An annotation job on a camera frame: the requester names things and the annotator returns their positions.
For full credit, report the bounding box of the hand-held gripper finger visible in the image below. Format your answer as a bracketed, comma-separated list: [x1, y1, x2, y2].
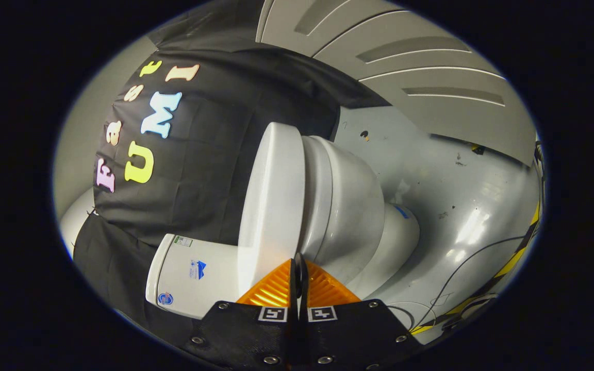
[181, 258, 298, 371]
[297, 252, 424, 371]

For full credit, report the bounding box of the white toilet lid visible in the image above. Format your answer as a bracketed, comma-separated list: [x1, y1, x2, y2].
[238, 122, 306, 297]

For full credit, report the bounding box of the white toilet seat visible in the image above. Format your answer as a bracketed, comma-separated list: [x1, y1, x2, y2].
[300, 135, 335, 258]

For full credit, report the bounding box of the white ceramic toilet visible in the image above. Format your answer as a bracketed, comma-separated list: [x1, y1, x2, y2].
[146, 135, 420, 320]

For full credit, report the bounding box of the black backdrop cloth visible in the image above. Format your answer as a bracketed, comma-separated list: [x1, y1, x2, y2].
[73, 0, 393, 330]

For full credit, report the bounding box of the yellow black floor tape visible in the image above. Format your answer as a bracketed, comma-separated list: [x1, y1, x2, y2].
[410, 201, 541, 335]

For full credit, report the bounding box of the grey drawer cabinet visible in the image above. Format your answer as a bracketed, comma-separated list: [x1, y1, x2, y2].
[256, 0, 537, 166]

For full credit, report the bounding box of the thin black floor cable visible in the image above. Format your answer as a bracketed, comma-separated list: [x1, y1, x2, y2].
[387, 234, 527, 330]

